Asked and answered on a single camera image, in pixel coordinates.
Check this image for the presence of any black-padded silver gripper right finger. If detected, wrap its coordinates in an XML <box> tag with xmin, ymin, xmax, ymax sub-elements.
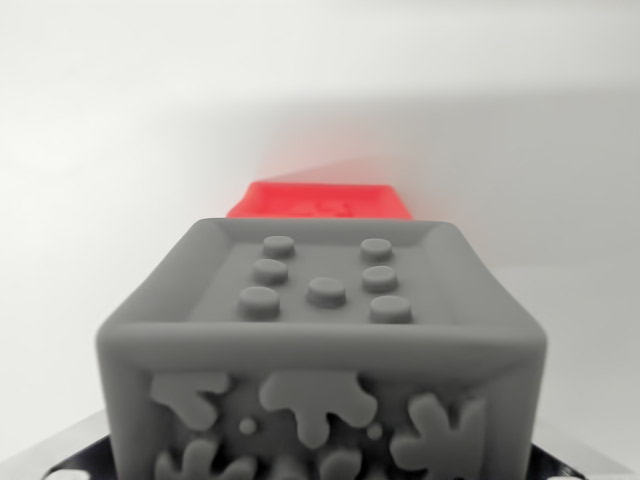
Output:
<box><xmin>528</xmin><ymin>433</ymin><xmax>640</xmax><ymax>480</ymax></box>

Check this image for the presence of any black-padded silver gripper left finger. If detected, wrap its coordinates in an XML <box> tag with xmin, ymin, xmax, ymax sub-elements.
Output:
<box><xmin>0</xmin><ymin>408</ymin><xmax>119</xmax><ymax>480</ymax></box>

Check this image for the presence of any grey embossed cube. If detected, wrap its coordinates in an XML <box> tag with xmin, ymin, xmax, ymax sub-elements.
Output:
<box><xmin>94</xmin><ymin>216</ymin><xmax>548</xmax><ymax>480</ymax></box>

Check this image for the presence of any red embossed cube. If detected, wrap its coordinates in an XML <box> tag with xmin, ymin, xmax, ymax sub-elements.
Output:
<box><xmin>225</xmin><ymin>180</ymin><xmax>414</xmax><ymax>221</ymax></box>

